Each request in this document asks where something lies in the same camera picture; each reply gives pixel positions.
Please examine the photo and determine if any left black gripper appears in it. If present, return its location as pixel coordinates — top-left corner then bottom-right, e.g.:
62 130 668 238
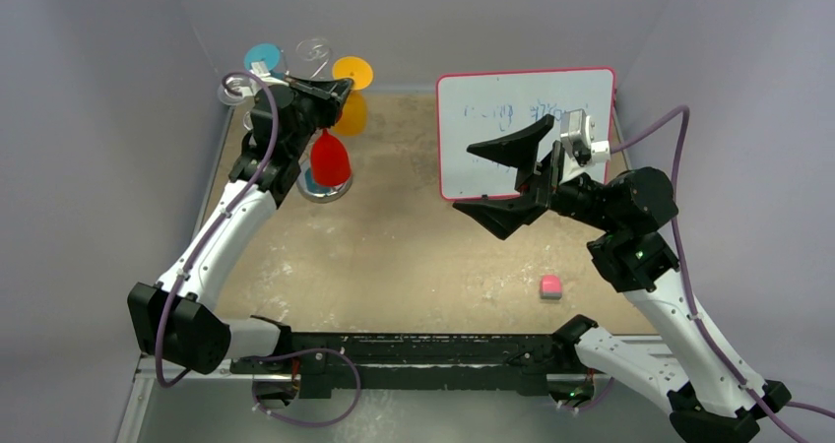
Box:
283 77 353 158

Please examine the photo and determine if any orange plastic wine glass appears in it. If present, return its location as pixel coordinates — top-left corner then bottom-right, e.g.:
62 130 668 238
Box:
332 56 374 136

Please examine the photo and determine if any clear champagne flute glass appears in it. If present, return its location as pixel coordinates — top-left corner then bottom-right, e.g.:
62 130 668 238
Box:
295 37 333 79

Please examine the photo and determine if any red plastic wine glass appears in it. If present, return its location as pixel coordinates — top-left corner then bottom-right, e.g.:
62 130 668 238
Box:
309 130 352 187

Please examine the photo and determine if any blue plastic wine glass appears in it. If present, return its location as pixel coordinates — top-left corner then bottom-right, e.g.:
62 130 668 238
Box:
243 43 286 77

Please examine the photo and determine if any clear tumbler glass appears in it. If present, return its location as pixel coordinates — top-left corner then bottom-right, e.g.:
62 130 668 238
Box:
242 111 254 132

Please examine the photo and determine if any clear wine glass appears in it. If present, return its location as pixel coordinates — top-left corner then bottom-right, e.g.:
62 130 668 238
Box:
217 76 259 106

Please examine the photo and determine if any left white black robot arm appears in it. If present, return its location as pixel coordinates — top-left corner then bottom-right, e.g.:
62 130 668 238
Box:
127 76 353 374

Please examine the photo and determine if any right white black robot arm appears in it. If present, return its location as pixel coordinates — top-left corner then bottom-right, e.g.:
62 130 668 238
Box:
455 110 791 442

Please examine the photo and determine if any pink framed whiteboard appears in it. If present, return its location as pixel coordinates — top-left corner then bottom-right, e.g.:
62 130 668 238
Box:
436 67 617 201

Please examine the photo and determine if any pink grey eraser block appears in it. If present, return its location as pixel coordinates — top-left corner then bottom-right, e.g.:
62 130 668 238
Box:
539 275 563 300

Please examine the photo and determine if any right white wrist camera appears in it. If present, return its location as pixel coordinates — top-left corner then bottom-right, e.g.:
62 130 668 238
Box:
559 108 610 185

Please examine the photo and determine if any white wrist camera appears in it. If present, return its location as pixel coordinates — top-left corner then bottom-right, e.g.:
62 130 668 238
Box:
249 61 289 86
559 108 610 185

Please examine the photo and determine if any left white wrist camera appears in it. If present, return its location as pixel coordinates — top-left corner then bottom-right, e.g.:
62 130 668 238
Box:
249 61 289 86

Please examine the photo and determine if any silver wire wine glass rack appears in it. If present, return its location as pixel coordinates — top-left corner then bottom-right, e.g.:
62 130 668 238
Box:
218 35 358 204

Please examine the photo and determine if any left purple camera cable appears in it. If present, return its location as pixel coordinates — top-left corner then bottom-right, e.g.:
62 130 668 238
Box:
154 71 282 389

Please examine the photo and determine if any purple camera cable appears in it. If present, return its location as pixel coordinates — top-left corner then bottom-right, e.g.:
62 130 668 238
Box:
610 104 835 443
154 71 282 389

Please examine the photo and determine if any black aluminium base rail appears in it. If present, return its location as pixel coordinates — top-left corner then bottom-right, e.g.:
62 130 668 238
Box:
208 332 587 399

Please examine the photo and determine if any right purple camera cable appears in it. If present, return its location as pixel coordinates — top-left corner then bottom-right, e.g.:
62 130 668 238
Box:
610 104 835 443

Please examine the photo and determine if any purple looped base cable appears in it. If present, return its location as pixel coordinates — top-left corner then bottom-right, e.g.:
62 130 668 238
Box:
251 348 363 428

